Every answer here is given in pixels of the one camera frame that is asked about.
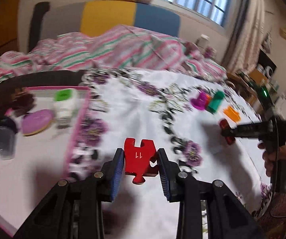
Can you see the multicolour sofa backrest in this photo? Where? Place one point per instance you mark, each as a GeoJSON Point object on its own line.
{"type": "Point", "coordinates": [94, 18]}

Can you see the wooden side desk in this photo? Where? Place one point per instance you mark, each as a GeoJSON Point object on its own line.
{"type": "Point", "coordinates": [242, 88]}

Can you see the white green plug adapter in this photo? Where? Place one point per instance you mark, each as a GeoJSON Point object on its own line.
{"type": "Point", "coordinates": [65, 104]}

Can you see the dark maroon hair clip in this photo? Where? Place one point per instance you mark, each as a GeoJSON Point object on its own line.
{"type": "Point", "coordinates": [22, 101]}

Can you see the red metallic cylinder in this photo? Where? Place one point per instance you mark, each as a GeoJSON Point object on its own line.
{"type": "Point", "coordinates": [226, 132]}

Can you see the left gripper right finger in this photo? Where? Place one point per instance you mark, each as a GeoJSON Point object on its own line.
{"type": "Point", "coordinates": [226, 216]}

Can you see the orange plastic scoop toy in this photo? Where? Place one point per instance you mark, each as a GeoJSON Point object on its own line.
{"type": "Point", "coordinates": [231, 113]}

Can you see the beige floral curtain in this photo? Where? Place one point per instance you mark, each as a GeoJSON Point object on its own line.
{"type": "Point", "coordinates": [243, 49]}

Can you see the red puzzle piece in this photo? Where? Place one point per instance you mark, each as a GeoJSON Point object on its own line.
{"type": "Point", "coordinates": [138, 159]}

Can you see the green ridged plastic toy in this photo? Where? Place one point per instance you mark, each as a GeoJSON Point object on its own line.
{"type": "Point", "coordinates": [215, 102]}

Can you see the white floral tablecloth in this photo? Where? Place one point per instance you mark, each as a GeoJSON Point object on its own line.
{"type": "Point", "coordinates": [155, 105]}

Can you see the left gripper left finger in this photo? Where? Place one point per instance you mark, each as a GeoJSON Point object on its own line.
{"type": "Point", "coordinates": [73, 209]}

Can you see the orange connecting cubes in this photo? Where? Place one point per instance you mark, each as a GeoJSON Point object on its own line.
{"type": "Point", "coordinates": [208, 99]}

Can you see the white carton box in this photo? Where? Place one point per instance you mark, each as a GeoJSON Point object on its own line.
{"type": "Point", "coordinates": [202, 42]}

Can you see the purple perforated plastic toy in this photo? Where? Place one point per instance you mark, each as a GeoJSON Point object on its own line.
{"type": "Point", "coordinates": [201, 101]}

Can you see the black lens cylinder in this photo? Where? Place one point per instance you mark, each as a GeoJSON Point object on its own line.
{"type": "Point", "coordinates": [8, 131]}

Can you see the striped pink blanket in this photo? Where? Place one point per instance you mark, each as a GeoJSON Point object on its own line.
{"type": "Point", "coordinates": [121, 47]}

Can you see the pink rimmed white tray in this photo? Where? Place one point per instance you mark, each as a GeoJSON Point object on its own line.
{"type": "Point", "coordinates": [39, 162]}

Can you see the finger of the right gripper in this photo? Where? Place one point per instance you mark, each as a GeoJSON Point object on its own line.
{"type": "Point", "coordinates": [253, 130]}

